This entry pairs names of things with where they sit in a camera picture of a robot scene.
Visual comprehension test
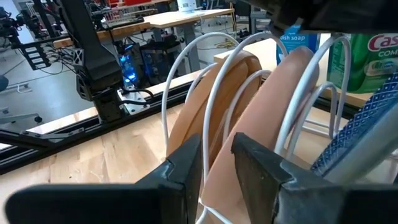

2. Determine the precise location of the tan orange plate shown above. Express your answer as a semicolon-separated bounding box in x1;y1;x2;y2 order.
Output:
166;50;263;169

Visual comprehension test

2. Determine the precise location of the office chair base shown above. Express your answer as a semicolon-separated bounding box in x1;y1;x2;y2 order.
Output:
0;74;43;125

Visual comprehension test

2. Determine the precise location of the white wire dish rack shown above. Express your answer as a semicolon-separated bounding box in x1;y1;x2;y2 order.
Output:
160;30;352;224

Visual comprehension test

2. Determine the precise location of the black aluminium table rail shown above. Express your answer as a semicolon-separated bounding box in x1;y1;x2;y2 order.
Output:
0;80;215;175

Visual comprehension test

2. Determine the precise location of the cream plate with blue pattern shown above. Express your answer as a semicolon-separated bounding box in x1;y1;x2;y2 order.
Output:
310;72;398;185

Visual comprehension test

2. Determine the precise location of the computer with blue lights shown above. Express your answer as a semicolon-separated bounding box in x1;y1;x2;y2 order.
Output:
119;40;184;88

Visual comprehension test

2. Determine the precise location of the green detergent container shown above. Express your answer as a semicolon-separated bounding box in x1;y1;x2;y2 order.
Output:
326;32;398;94

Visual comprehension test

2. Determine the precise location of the white box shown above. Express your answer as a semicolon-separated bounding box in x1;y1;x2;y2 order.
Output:
176;0;197;13

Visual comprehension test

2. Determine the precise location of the blue dish soap pouch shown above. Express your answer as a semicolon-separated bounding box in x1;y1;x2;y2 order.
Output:
275;24;321;65

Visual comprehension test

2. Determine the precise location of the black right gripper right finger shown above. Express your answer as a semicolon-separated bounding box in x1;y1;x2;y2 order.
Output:
231;132;398;224

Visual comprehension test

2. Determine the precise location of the pink plate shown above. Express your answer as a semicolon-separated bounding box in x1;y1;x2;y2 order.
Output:
201;45;320;224

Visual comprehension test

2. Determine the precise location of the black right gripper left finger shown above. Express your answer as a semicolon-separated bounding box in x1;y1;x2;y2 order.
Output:
4;133;203;224

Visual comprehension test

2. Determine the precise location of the black robot station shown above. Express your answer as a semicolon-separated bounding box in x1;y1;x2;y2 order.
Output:
0;6;53;71

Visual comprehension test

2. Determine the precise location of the wooden desk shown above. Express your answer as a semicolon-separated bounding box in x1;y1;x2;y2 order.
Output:
142;8;236;72

